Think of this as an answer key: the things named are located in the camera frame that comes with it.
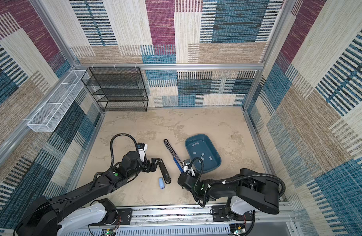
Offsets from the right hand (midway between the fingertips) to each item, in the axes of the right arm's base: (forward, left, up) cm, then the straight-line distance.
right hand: (185, 174), depth 87 cm
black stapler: (+1, +12, +3) cm, 12 cm away
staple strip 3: (+12, -11, 0) cm, 17 cm away
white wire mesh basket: (+17, +65, +34) cm, 75 cm away
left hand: (+7, +18, +10) cm, 21 cm away
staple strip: (+20, -7, 0) cm, 21 cm away
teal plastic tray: (+18, -10, 0) cm, 21 cm away
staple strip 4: (+9, -16, +1) cm, 19 cm away
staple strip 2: (+13, -6, +1) cm, 15 cm away
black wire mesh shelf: (+59, +48, +17) cm, 78 cm away
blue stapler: (+10, +6, +2) cm, 12 cm away
